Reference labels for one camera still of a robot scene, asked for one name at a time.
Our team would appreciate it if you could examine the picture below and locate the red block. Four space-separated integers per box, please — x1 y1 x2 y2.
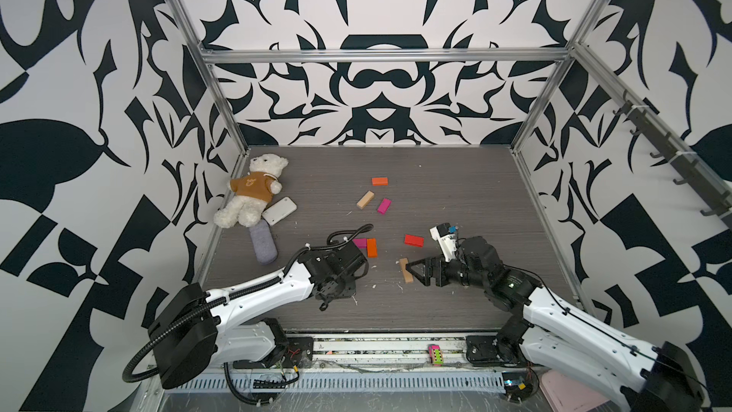
404 235 424 248

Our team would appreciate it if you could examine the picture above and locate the orange block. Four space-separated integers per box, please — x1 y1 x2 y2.
367 238 379 259
372 177 389 186

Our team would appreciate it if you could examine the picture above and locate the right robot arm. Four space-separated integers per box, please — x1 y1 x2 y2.
405 237 705 411

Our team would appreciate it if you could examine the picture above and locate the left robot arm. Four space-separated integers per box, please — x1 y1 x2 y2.
142 241 369 389

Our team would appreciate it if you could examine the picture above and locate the natural wood block centre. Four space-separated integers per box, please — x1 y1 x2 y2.
398 257 414 283

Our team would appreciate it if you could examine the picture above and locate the natural wood block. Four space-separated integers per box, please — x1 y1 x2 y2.
398 257 414 283
356 191 375 210

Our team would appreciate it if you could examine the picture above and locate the grey cylindrical pouch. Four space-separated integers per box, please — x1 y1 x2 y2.
249 219 278 265

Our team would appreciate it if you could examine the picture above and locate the natural wood block far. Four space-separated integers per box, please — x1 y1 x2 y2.
356 191 375 210

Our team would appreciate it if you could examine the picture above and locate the white rectangular case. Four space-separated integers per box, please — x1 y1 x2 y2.
262 196 297 226

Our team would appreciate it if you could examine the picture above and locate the white teddy bear brown shirt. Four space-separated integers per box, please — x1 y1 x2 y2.
213 154 289 229

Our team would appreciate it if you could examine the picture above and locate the green circuit board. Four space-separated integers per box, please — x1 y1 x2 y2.
501 369 539 404

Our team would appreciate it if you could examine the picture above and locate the pink tray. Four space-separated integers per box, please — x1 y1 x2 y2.
539 370 608 412

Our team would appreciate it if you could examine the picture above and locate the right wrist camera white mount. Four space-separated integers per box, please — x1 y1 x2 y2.
430 223 459 262

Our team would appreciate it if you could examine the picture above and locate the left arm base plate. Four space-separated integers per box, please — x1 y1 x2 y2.
233 337 315 369

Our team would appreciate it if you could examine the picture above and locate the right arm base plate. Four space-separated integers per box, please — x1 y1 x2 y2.
465 335 530 368

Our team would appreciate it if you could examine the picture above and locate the white cable duct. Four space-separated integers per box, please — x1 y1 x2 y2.
162 371 507 395

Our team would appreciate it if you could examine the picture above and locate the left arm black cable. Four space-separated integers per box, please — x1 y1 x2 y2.
121 224 374 385

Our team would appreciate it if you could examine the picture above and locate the wall hook rail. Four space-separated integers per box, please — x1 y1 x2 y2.
613 90 731 230

